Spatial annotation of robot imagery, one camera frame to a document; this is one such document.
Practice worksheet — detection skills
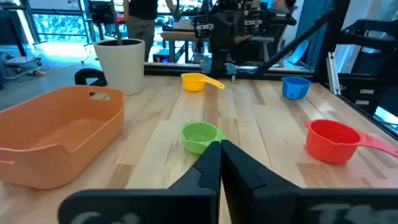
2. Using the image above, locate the wooden background table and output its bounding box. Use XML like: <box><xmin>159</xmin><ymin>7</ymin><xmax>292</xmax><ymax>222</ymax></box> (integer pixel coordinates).
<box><xmin>160</xmin><ymin>30</ymin><xmax>197</xmax><ymax>64</ymax></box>

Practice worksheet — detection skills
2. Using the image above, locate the green measuring cup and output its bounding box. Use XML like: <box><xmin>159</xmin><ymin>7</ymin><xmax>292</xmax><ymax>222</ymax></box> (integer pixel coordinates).
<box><xmin>181</xmin><ymin>121</ymin><xmax>229</xmax><ymax>156</ymax></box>

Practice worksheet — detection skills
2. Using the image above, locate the blue measuring cup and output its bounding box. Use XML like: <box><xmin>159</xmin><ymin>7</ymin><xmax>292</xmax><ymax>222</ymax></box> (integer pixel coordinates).
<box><xmin>281</xmin><ymin>76</ymin><xmax>312</xmax><ymax>100</ymax></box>

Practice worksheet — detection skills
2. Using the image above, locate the black background machine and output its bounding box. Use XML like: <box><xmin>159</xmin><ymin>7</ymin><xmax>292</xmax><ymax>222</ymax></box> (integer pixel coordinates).
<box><xmin>338</xmin><ymin>18</ymin><xmax>398</xmax><ymax>82</ymax></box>

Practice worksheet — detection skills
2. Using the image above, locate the black curved stand base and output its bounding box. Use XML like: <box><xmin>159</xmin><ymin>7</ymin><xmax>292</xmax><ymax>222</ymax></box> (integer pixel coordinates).
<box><xmin>74</xmin><ymin>68</ymin><xmax>108</xmax><ymax>87</ymax></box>

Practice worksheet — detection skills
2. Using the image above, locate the orange plastic basket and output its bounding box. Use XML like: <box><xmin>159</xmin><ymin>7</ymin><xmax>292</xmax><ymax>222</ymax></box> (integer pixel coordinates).
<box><xmin>0</xmin><ymin>85</ymin><xmax>126</xmax><ymax>190</ymax></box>

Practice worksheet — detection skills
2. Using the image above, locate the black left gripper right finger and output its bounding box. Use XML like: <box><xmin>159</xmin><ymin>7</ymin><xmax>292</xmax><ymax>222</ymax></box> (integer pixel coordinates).
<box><xmin>220</xmin><ymin>139</ymin><xmax>398</xmax><ymax>224</ymax></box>

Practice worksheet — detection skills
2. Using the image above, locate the yellow measuring cup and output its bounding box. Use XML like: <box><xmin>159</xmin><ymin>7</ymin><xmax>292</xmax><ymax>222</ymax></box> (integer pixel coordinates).
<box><xmin>180</xmin><ymin>72</ymin><xmax>226</xmax><ymax>93</ymax></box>

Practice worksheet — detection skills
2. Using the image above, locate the red measuring cup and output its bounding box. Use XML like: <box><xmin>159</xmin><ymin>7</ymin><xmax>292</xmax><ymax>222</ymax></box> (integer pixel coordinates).
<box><xmin>304</xmin><ymin>119</ymin><xmax>398</xmax><ymax>165</ymax></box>

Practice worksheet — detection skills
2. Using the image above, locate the grey wheeled cart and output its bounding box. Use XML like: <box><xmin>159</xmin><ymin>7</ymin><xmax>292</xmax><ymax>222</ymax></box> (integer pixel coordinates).
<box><xmin>0</xmin><ymin>51</ymin><xmax>44</xmax><ymax>82</ymax></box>

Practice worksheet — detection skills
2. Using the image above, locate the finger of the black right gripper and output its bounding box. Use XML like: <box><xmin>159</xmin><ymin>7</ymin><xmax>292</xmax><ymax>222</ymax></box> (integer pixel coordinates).
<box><xmin>223</xmin><ymin>12</ymin><xmax>237</xmax><ymax>49</ymax></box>
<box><xmin>212</xmin><ymin>12</ymin><xmax>224</xmax><ymax>49</ymax></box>

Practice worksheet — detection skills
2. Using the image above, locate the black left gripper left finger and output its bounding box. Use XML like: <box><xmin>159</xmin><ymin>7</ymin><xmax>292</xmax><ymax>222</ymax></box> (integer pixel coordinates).
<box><xmin>57</xmin><ymin>141</ymin><xmax>223</xmax><ymax>224</ymax></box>

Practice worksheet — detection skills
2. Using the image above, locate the white metal bracket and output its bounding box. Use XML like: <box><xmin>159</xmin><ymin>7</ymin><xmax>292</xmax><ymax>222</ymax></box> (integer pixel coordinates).
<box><xmin>326</xmin><ymin>52</ymin><xmax>341</xmax><ymax>96</ymax></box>

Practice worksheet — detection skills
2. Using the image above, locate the white plant pot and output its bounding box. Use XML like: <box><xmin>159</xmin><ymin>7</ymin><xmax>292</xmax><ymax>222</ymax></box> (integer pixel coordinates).
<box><xmin>93</xmin><ymin>39</ymin><xmax>146</xmax><ymax>96</ymax></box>

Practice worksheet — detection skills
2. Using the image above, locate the person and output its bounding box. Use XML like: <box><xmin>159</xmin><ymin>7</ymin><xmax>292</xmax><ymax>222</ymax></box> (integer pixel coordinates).
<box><xmin>123</xmin><ymin>0</ymin><xmax>175</xmax><ymax>62</ymax></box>

